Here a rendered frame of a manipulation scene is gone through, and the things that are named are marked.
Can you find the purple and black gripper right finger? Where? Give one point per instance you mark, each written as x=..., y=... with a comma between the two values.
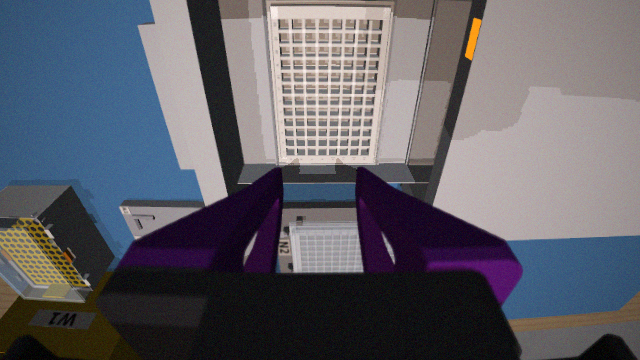
x=426, y=238

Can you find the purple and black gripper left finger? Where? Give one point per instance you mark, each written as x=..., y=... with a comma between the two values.
x=217, y=236

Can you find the blue bench mat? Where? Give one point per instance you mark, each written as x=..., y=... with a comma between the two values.
x=78, y=106

